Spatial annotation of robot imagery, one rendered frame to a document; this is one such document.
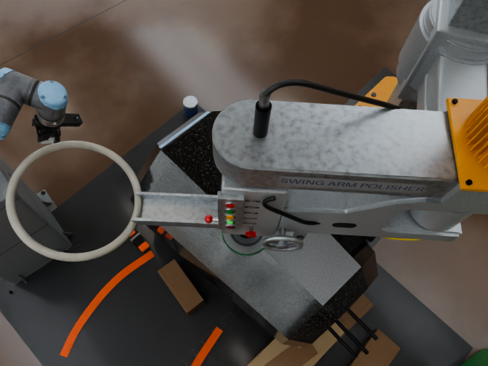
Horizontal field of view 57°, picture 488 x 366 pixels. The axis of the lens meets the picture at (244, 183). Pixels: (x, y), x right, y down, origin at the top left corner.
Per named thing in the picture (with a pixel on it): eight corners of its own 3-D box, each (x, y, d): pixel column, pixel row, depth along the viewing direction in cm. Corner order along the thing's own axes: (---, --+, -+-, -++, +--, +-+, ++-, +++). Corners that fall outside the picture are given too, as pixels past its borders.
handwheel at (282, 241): (300, 229, 170) (306, 215, 156) (300, 254, 166) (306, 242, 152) (261, 226, 170) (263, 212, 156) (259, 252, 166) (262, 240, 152)
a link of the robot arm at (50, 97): (42, 73, 145) (73, 86, 148) (41, 93, 155) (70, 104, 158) (30, 96, 141) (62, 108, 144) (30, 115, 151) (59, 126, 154)
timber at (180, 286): (160, 275, 272) (157, 270, 261) (176, 263, 275) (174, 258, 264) (188, 316, 263) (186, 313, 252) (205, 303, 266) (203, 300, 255)
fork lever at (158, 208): (307, 195, 183) (308, 190, 178) (308, 241, 175) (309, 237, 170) (139, 188, 185) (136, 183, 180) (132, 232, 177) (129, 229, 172)
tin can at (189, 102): (183, 107, 322) (181, 96, 310) (197, 104, 324) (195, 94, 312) (186, 119, 318) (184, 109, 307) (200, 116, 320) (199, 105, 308)
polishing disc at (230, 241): (255, 263, 191) (255, 262, 190) (213, 238, 195) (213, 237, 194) (279, 222, 199) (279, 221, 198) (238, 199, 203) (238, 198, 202)
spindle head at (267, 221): (315, 189, 180) (341, 131, 139) (316, 242, 171) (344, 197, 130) (225, 184, 180) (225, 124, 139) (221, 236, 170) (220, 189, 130)
